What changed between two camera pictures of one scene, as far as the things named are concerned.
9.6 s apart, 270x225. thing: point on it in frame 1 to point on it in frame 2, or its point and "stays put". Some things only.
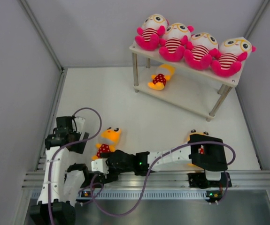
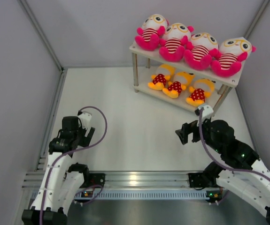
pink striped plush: (202, 48) stays put
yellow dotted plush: (109, 137) to (179, 83)
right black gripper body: (113, 171) to (189, 128)
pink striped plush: (175, 37) stays put
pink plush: (153, 26) stays put
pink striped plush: (233, 51) stays put
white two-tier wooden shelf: (202, 92) stays put
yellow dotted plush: (159, 80) stays put
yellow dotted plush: (201, 148) to (202, 89)
